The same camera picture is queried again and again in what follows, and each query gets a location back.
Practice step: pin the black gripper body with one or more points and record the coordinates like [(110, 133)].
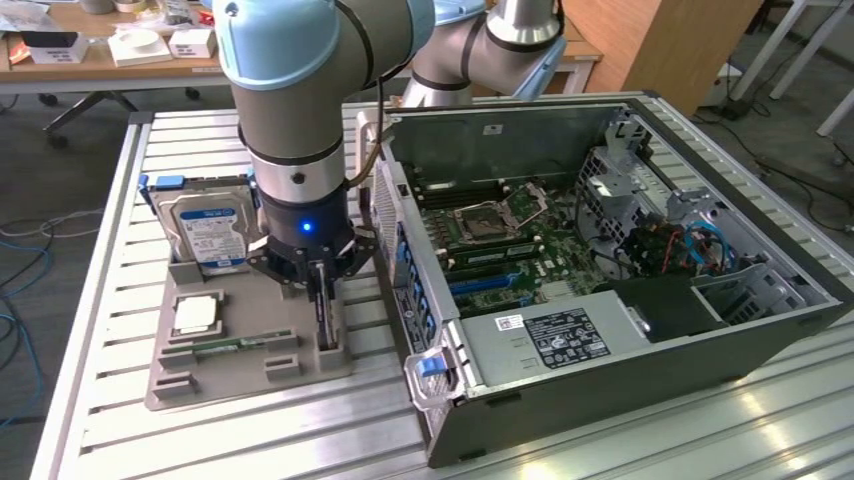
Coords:
[(303, 225)]

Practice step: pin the low profile graphics card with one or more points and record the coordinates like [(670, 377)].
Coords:
[(327, 320)]

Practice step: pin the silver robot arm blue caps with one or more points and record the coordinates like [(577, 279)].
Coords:
[(287, 50)]

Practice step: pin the blue card retainer clips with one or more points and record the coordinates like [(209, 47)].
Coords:
[(402, 250)]

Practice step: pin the hard disk with blue caddy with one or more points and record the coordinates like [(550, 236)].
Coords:
[(207, 235)]

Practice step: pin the silver CPU chip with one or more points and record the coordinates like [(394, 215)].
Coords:
[(197, 315)]

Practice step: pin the grey parts rack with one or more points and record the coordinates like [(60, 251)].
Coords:
[(267, 340)]

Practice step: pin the green RAM stick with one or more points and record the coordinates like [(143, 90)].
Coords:
[(223, 345)]

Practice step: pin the CPU socket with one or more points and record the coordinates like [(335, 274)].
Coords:
[(482, 225)]

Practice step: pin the blue expansion slot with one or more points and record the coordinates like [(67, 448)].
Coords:
[(483, 286)]

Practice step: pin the RAM stick with white labels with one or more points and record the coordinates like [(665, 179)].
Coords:
[(494, 254)]

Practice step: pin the blue case latch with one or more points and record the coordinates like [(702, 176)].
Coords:
[(429, 365)]

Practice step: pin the metal socket cover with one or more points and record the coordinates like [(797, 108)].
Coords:
[(527, 202)]

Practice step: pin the grey power supply unit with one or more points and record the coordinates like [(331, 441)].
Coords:
[(507, 355)]

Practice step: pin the silver chipset heat sink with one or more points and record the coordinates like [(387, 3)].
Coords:
[(558, 292)]

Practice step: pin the green motherboard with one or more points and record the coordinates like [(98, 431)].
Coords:
[(567, 260)]

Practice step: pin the small white labelled box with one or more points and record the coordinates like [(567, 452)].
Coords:
[(193, 42)]

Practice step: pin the silver perforated disk bay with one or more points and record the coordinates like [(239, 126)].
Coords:
[(621, 192)]

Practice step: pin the black chair base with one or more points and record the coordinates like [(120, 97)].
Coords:
[(74, 112)]

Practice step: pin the white square holder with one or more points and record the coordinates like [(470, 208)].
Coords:
[(136, 47)]

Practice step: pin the dark bag of parts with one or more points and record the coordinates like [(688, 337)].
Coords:
[(179, 12)]

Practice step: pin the open dark grey PC case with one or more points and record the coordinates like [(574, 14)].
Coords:
[(601, 405)]

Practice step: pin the white box black top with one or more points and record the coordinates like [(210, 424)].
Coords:
[(56, 54)]

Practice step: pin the grey cup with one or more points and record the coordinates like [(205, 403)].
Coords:
[(98, 6)]

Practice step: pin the red orange booklet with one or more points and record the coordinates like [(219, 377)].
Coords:
[(19, 52)]

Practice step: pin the white paper sheets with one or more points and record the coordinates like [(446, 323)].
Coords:
[(16, 22)]

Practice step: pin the black power adapter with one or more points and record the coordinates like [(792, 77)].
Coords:
[(734, 110)]

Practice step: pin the wooden cabinet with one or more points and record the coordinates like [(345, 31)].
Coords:
[(694, 60)]

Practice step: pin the black plastic air duct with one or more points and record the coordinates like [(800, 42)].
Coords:
[(668, 310)]

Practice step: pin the silver metal drive bracket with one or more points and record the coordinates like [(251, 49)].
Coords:
[(761, 285)]

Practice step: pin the white table frame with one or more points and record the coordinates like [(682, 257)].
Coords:
[(766, 47)]

